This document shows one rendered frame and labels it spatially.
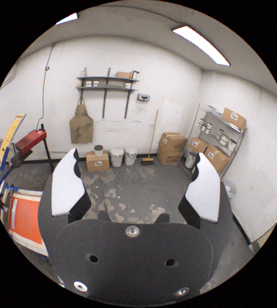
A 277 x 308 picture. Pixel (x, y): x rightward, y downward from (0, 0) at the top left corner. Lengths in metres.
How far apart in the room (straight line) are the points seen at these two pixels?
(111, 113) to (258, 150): 3.21
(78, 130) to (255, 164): 3.79
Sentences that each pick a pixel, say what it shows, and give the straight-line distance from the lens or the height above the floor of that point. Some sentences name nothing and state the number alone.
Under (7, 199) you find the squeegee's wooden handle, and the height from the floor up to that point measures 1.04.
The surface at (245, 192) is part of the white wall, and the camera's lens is 2.80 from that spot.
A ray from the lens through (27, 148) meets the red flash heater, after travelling 1.78.
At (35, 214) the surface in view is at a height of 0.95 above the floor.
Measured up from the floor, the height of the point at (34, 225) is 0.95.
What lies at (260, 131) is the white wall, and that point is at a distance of 2.62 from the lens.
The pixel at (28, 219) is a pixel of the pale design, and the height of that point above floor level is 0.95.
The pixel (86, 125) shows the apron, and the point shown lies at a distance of 2.35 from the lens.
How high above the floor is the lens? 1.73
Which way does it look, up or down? 32 degrees down
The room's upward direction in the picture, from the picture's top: 12 degrees clockwise
